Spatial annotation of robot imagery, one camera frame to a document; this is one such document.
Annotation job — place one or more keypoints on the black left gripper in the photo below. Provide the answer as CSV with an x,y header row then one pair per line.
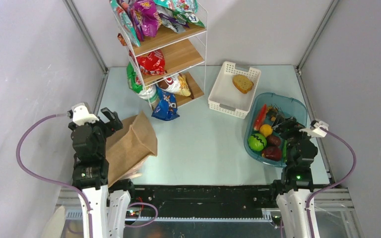
x,y
114,122

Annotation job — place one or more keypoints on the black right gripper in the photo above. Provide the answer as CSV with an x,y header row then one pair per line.
x,y
290,123

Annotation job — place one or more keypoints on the brown burlap tote bag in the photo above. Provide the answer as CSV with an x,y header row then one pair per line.
x,y
128,148

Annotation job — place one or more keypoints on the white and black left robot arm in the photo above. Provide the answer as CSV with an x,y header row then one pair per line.
x,y
91,170

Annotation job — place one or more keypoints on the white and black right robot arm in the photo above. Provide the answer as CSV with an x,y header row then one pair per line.
x,y
292,192

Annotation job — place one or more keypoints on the teal plastic tub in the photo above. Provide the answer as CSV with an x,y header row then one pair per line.
x,y
288,107

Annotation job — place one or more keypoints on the yellow toy lemon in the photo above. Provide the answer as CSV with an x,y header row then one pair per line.
x,y
266,130

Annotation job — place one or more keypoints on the brown toy potato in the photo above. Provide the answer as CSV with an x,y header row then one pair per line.
x,y
273,140

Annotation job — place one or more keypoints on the green toy ball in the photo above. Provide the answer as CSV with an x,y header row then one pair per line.
x,y
257,142

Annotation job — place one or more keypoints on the dark red toy apple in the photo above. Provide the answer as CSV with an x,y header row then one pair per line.
x,y
273,153

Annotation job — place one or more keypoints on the slice of toasted bread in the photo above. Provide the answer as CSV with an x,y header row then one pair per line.
x,y
242,83

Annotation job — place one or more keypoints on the blue snack bag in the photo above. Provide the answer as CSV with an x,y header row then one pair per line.
x,y
166,109

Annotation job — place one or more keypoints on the white plastic basket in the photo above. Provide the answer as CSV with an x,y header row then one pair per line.
x,y
226,98

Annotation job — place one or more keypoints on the red snack bag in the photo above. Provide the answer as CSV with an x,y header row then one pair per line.
x,y
152,63

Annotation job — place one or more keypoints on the white red chips bag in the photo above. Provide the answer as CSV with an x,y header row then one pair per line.
x,y
176,84

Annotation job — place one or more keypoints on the teal snack bag left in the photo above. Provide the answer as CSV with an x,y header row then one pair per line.
x,y
124,22

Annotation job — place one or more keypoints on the purple snack bag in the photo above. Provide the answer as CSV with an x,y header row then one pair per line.
x,y
148,17

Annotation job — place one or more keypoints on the green white snack bag top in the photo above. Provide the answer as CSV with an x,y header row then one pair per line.
x,y
177,15

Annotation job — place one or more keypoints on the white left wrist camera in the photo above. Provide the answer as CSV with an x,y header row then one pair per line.
x,y
81,114

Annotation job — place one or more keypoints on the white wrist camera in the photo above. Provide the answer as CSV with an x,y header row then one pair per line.
x,y
318,128
81,114

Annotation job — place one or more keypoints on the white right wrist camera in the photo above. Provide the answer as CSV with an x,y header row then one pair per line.
x,y
318,128

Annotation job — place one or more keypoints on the white wire wooden shelf rack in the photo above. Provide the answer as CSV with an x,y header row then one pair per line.
x,y
181,52

